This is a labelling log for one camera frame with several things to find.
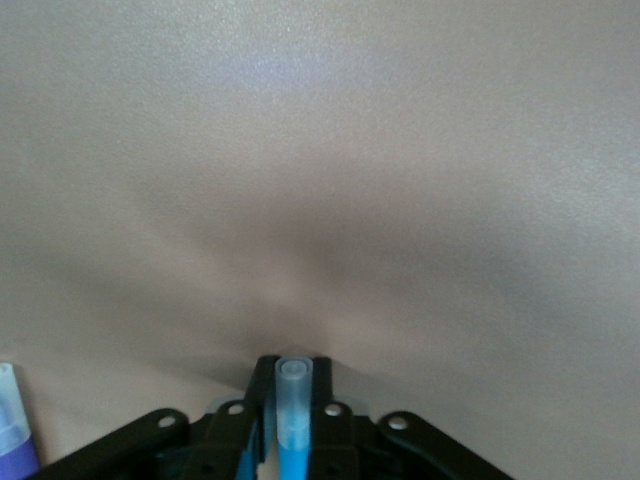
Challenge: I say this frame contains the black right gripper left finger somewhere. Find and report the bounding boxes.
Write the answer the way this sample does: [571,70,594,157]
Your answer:
[42,354,280,480]

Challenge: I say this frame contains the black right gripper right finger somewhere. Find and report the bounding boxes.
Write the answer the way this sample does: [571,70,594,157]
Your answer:
[308,355,514,480]

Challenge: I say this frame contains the blue marker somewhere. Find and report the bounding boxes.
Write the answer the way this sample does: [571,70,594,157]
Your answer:
[273,355,316,480]

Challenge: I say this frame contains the purple marker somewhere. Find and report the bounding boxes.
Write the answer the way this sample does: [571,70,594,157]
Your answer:
[0,361,42,479]

